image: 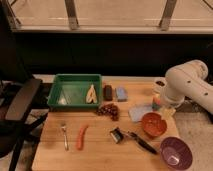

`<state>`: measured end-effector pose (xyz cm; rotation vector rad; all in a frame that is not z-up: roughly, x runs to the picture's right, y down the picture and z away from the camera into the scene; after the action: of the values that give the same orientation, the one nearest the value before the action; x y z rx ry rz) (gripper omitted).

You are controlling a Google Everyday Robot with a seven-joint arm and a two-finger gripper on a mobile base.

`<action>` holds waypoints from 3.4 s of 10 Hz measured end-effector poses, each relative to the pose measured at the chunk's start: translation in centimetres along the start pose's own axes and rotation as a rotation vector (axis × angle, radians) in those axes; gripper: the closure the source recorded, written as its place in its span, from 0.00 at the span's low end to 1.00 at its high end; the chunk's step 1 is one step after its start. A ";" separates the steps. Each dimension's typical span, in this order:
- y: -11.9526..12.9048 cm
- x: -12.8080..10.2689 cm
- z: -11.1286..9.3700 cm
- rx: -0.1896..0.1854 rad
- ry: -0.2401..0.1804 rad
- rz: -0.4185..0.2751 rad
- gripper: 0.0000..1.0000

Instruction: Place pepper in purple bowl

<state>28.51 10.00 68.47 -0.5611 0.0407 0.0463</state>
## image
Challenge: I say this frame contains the light blue cloth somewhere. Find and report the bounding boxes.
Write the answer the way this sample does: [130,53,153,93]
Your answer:
[128,104,152,122]

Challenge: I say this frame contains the blue sponge block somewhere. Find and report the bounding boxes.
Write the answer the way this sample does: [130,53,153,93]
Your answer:
[115,87,128,102]

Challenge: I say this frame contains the purple bowl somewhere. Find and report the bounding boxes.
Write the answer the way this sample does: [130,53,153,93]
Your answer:
[160,137,193,171]

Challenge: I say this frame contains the black handled peeler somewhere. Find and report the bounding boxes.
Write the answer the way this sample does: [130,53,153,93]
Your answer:
[127,132,158,154]

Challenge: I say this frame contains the small metal cup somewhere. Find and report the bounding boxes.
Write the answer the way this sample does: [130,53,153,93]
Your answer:
[110,128,124,144]

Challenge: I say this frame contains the black office chair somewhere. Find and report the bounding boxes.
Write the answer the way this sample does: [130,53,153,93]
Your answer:
[0,79,47,171]

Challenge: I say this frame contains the silver metal fork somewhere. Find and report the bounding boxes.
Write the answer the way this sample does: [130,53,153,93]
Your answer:
[61,123,69,151]

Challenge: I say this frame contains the green plastic tray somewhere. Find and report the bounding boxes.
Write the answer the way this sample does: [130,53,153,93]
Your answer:
[48,74,102,111]

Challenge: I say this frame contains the white cup with dark content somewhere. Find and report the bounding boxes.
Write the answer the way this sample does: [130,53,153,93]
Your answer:
[154,77,166,93]

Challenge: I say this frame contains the red grape bunch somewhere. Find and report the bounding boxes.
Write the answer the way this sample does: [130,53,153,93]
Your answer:
[96,103,119,121]

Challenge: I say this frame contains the dark brown block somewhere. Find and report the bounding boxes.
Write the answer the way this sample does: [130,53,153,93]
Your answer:
[104,85,113,101]

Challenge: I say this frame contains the colourful stacked toy blocks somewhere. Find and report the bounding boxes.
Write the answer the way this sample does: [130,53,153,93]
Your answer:
[152,95,161,111]

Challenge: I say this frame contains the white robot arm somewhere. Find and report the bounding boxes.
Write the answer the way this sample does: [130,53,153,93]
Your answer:
[160,60,213,115]

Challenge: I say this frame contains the orange bowl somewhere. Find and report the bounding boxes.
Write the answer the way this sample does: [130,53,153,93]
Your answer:
[141,112,167,138]

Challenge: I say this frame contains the yellow banana peel toy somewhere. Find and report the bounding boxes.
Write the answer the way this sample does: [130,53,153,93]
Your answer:
[86,85,97,103]

